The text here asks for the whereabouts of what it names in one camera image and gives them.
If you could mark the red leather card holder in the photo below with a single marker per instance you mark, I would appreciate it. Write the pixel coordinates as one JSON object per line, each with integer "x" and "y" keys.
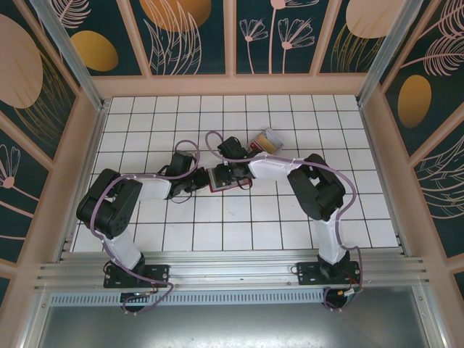
{"x": 237, "y": 185}

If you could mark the red credit card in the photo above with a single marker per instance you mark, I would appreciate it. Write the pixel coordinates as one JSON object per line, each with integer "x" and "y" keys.
{"x": 254, "y": 146}

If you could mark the clear plastic card box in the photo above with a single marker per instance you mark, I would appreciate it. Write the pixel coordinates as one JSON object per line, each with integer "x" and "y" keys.
{"x": 270, "y": 139}

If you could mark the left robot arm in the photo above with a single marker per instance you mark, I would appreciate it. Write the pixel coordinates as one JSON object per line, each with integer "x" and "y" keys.
{"x": 123, "y": 250}

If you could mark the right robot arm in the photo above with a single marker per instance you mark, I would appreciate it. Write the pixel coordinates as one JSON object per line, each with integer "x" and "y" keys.
{"x": 330, "y": 239}

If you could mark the yellow credit card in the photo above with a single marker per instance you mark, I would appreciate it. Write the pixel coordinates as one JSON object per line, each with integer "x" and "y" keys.
{"x": 267, "y": 143}

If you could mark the blue and white credit card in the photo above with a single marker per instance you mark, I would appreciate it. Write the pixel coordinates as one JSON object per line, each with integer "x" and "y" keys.
{"x": 277, "y": 139}

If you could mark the grey metal sheet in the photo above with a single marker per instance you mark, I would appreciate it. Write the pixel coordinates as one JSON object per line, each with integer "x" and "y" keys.
{"x": 232, "y": 328}

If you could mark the aluminium mounting rail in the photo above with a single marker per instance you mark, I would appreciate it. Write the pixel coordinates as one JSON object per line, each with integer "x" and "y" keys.
{"x": 232, "y": 270}

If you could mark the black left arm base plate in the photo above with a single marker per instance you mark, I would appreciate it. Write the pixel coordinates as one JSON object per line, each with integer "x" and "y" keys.
{"x": 159, "y": 275}

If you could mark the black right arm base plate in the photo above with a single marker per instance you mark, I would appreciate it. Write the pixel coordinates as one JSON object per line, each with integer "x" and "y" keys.
{"x": 308, "y": 273}

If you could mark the aluminium frame post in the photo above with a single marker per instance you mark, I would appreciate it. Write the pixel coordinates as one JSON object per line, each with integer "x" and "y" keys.
{"x": 69, "y": 50}
{"x": 384, "y": 50}

